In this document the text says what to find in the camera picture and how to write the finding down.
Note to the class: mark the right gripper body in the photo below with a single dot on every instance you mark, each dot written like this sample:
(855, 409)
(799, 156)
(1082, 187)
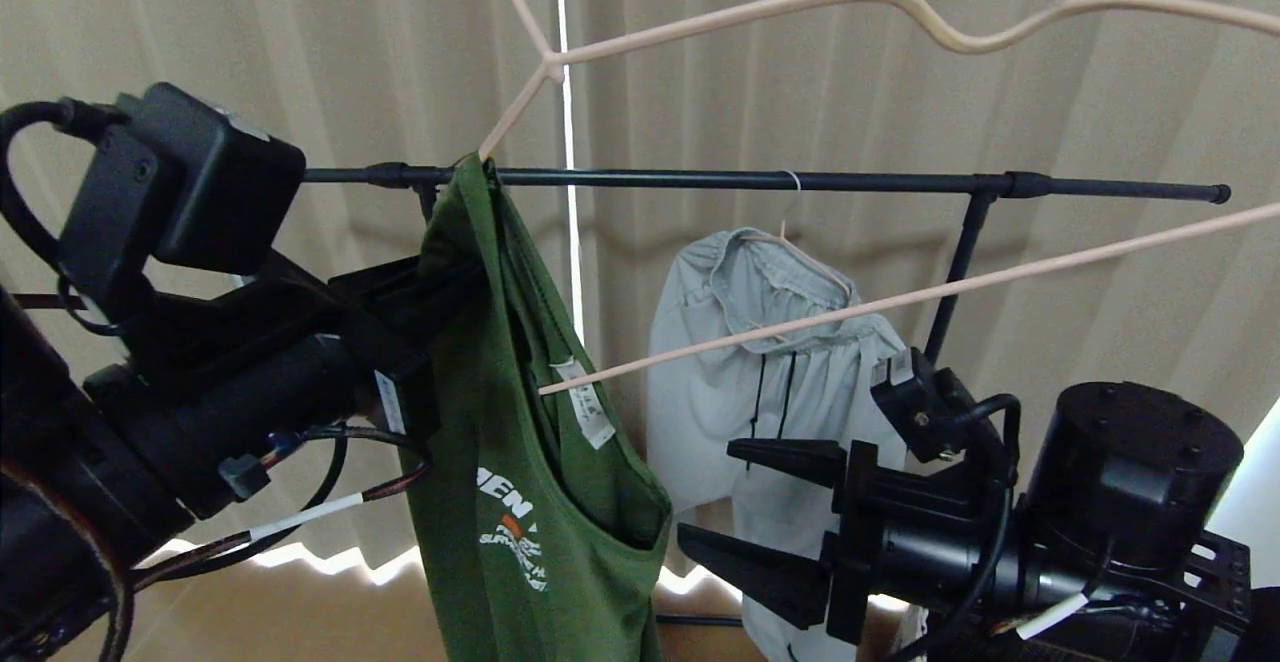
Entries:
(920, 542)

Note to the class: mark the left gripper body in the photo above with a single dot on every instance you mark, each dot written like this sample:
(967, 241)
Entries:
(250, 402)

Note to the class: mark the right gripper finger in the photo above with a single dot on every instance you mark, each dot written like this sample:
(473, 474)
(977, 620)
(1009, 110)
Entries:
(800, 462)
(770, 582)

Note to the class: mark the pale grey shorts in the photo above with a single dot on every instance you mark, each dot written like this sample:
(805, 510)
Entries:
(700, 422)

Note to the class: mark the pink clothes hanger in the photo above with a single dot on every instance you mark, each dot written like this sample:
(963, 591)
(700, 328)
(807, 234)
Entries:
(1000, 277)
(790, 232)

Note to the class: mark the green garment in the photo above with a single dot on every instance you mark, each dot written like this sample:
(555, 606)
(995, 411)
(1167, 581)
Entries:
(500, 442)

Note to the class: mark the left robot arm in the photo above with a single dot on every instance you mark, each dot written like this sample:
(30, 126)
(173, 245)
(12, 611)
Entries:
(40, 502)

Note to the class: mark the black clothes rack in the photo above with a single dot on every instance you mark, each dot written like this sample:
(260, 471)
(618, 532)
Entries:
(900, 182)

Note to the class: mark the beige curtain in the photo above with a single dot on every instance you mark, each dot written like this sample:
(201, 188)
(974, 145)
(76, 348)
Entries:
(200, 22)

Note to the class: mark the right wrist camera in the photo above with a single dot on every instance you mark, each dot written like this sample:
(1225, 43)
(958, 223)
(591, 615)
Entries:
(925, 407)

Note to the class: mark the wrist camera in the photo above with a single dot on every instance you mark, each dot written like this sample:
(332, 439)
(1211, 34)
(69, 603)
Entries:
(925, 407)
(200, 182)

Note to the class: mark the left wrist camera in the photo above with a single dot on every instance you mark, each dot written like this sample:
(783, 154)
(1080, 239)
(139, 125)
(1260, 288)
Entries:
(200, 182)

